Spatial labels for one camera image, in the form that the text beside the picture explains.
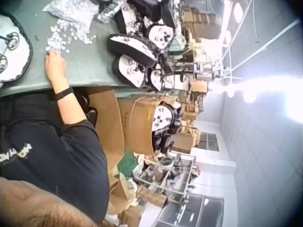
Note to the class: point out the clear plastic bag of buttons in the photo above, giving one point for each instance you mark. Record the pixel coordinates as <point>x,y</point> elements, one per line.
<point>71,10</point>

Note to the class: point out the pile of small white buttons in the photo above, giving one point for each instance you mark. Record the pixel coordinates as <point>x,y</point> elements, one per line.
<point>67,35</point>

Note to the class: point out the black wrist band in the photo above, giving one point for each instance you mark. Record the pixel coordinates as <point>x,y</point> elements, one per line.
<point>63,93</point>

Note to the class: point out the crumpled silver plastic bag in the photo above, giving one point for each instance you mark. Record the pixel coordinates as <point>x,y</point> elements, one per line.
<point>109,11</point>

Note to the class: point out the person's right hand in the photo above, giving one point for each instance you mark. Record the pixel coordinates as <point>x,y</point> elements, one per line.
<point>55,66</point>

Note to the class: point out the person's right fingers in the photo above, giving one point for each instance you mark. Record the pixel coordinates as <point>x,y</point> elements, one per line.
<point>52,54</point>

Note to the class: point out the stack of brown cardboard cartons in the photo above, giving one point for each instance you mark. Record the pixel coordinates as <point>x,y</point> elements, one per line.
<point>201,21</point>

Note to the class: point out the pile of white black-trimmed covers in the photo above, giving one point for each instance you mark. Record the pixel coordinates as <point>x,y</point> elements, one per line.
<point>144,45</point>

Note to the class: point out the heap of cardboard and bags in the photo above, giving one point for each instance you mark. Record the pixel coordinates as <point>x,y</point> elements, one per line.
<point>123,189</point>

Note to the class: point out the metal rack with clutter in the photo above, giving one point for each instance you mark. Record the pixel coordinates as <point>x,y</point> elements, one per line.
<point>170,179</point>

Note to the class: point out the white round black-trimmed cover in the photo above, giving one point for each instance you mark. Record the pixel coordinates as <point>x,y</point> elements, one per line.
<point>13,47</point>

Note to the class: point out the open cardboard carton of covers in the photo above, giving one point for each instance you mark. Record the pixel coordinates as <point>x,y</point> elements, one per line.
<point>154,125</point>

